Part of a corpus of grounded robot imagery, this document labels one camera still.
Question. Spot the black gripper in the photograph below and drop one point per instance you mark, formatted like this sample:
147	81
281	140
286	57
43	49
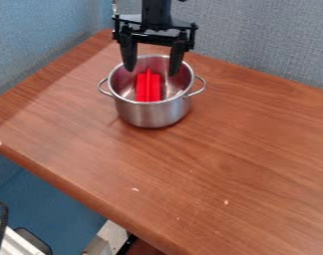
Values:
152	26

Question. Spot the red star-profile plastic bar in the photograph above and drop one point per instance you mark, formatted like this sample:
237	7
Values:
148	87

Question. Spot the stainless steel pot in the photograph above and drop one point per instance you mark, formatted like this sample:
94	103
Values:
175	90

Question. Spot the white table support bracket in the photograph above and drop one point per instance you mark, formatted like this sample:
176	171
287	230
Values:
108	240

